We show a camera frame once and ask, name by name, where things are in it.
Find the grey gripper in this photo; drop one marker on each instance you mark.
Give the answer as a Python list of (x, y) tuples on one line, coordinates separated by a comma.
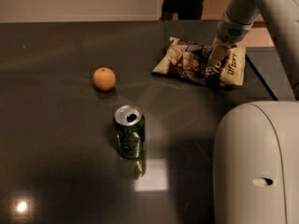
[(230, 32)]

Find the brown chip bag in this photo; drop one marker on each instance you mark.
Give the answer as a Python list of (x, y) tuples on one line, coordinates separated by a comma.
[(187, 61)]

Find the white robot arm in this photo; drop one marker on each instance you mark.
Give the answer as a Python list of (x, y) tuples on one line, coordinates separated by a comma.
[(256, 147)]

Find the green soda can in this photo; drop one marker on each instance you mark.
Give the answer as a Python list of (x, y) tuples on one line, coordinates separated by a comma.
[(129, 124)]

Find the person in dark clothes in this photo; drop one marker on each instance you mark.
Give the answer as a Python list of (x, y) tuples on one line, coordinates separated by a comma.
[(185, 9)]

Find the orange fruit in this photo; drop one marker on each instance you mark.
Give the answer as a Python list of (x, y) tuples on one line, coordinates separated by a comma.
[(104, 79)]

